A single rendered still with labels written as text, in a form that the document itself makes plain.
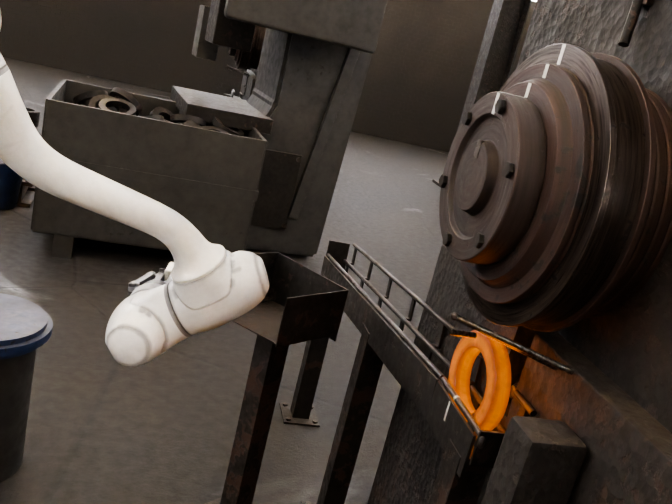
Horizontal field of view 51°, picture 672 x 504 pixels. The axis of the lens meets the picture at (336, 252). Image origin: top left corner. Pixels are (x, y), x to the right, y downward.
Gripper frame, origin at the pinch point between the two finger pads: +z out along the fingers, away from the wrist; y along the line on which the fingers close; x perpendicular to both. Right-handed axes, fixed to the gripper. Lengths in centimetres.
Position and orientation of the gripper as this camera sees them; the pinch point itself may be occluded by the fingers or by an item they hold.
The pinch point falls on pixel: (170, 272)
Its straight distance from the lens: 159.6
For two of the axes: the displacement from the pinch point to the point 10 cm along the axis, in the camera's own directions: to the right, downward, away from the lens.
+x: 1.2, -9.6, -2.5
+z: -0.6, -2.6, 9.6
